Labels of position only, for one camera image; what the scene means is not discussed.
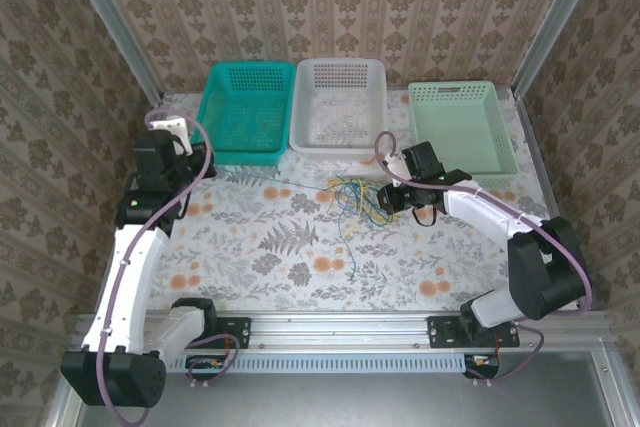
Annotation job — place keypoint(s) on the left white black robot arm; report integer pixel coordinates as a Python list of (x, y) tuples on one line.
[(130, 287)]

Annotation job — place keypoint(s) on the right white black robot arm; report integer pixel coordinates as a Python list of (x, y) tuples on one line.
[(480, 212)]

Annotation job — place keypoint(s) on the light green plastic basket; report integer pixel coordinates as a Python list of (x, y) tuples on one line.
[(465, 127)]

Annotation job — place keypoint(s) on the teal plastic basket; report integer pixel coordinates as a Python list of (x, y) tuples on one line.
[(250, 112)]

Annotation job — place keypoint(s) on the white plastic basket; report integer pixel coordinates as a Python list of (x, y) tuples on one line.
[(340, 107)]

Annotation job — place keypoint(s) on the floral patterned table cover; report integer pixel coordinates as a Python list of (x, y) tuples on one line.
[(300, 272)]

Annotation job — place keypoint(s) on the grey metal panel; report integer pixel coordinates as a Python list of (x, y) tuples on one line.
[(350, 402)]

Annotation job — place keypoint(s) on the left aluminium side rail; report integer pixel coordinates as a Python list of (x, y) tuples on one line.
[(156, 109)]

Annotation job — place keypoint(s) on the aluminium side rail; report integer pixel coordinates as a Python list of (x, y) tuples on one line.
[(539, 147), (156, 109)]

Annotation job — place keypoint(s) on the right aluminium side rail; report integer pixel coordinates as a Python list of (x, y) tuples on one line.
[(539, 147)]

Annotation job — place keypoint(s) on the aluminium mounting rail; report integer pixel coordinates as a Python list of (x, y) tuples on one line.
[(340, 329)]

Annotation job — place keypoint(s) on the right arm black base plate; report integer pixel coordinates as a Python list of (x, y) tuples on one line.
[(442, 332)]

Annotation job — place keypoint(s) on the left aluminium frame post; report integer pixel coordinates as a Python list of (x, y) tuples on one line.
[(115, 22)]

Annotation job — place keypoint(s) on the aluminium frame post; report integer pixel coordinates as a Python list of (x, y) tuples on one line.
[(555, 22), (115, 22)]

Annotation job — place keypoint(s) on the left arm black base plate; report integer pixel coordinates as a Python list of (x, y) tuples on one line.
[(235, 332)]

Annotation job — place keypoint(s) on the right aluminium frame post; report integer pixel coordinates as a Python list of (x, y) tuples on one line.
[(555, 22)]

